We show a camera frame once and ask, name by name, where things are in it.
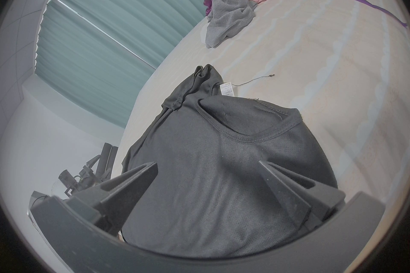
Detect bed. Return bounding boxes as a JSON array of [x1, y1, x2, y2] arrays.
[[114, 0, 410, 251]]

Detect grey garment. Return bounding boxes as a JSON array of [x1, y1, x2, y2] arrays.
[[206, 0, 255, 49]]

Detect black T-shirt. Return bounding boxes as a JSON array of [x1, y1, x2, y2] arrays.
[[121, 64, 338, 258]]

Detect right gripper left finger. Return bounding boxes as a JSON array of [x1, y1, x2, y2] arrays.
[[68, 162, 159, 235]]

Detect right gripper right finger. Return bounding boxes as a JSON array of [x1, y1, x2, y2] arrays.
[[258, 160, 346, 231]]

